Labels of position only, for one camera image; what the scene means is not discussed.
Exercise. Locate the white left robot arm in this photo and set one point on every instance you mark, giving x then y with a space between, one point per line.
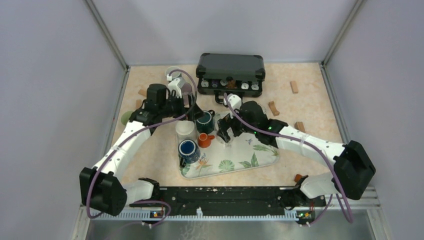
100 186

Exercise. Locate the small red-brown block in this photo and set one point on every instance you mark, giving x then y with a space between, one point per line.
297 178

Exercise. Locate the floral white serving tray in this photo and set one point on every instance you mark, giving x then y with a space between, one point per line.
241 153

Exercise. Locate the small orange cup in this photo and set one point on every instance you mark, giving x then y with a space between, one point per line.
204 140

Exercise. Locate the lilac purple mug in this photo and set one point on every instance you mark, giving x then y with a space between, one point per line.
186 89

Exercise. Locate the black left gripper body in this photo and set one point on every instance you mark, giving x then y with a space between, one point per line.
173 107

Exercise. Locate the light wooden block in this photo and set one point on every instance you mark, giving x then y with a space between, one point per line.
273 108

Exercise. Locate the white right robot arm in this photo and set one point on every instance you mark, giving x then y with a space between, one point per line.
350 168

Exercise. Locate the light green mug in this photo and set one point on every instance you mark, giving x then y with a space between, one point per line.
125 117

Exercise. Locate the light blue dotted mug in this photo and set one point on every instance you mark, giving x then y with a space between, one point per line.
173 72

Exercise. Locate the dark green carrying case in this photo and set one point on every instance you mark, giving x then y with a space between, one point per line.
238 74

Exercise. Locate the dark wooden block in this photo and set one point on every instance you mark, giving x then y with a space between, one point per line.
299 125

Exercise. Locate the white ribbed mug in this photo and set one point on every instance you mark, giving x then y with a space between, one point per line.
185 130

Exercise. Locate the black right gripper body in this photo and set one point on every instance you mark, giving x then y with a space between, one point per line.
239 127

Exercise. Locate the wooden block left upper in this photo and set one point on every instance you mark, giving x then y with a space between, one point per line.
142 92

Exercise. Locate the wooden block right rear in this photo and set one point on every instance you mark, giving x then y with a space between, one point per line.
294 87

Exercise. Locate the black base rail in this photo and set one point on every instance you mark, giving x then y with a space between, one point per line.
239 202

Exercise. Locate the dark teal mug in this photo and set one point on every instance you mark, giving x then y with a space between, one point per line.
205 124

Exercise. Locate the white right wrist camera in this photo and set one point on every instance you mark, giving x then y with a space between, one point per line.
234 101

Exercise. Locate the dark blue mug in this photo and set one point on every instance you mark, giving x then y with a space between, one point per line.
188 152

